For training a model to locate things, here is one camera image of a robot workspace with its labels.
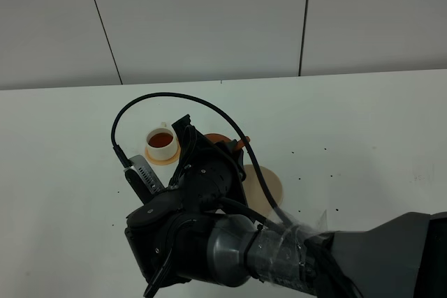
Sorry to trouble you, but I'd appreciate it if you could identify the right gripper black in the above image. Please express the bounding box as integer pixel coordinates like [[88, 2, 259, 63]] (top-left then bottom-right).
[[125, 114, 249, 286]]

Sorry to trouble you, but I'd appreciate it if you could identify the brown clay teapot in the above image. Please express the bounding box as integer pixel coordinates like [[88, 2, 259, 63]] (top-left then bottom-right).
[[205, 133, 245, 151]]

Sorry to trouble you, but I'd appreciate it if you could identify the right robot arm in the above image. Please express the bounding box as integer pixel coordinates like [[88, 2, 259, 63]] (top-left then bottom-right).
[[125, 116, 446, 297]]

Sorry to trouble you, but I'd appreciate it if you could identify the beige round teapot coaster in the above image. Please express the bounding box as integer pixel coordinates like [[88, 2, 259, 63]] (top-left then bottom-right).
[[240, 164, 284, 218]]

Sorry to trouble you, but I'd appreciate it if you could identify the far white teacup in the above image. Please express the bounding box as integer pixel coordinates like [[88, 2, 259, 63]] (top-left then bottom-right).
[[146, 122, 178, 161]]

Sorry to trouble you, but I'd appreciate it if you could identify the far orange cup coaster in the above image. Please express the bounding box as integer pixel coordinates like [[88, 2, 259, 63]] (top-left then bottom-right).
[[145, 133, 181, 165]]

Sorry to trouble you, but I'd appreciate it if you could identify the black camera cable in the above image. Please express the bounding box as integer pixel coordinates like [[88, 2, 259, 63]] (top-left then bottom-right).
[[110, 92, 329, 239]]

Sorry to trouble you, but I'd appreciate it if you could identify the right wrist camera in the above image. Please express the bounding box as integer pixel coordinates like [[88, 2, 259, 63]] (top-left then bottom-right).
[[124, 155, 164, 204]]

